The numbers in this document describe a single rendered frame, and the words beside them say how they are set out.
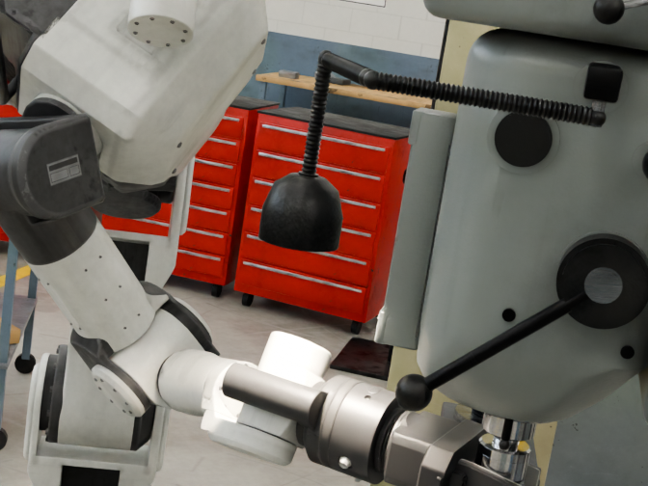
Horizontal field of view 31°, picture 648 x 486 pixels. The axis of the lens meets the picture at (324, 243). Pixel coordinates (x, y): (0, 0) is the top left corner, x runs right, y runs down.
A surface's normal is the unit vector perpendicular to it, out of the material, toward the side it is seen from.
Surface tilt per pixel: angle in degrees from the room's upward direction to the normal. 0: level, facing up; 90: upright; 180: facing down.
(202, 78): 86
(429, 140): 90
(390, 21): 90
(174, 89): 86
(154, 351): 57
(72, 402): 81
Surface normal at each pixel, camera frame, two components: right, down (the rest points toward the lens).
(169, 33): -0.07, 0.94
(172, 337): 0.25, -0.32
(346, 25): -0.23, 0.18
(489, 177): -0.50, 0.11
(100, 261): 0.68, 0.23
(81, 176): 0.84, 0.03
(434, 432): 0.16, -0.96
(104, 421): 0.11, 0.30
